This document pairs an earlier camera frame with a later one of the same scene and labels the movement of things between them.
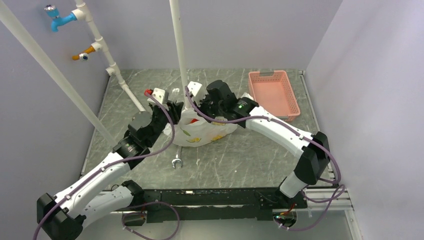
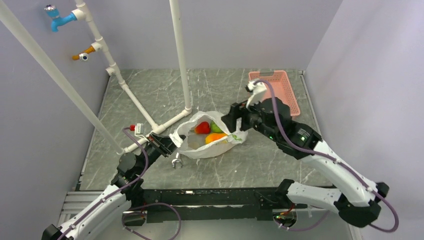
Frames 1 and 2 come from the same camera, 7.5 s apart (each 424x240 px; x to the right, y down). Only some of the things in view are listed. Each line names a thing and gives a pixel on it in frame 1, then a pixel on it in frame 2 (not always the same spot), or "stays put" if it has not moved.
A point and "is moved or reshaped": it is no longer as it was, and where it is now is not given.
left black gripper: [176, 110] to [163, 144]
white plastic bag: [193, 129] is moved or reshaped
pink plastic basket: [271, 90] stays put
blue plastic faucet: [52, 11] stays put
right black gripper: [206, 98] to [230, 118]
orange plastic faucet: [84, 55] stays put
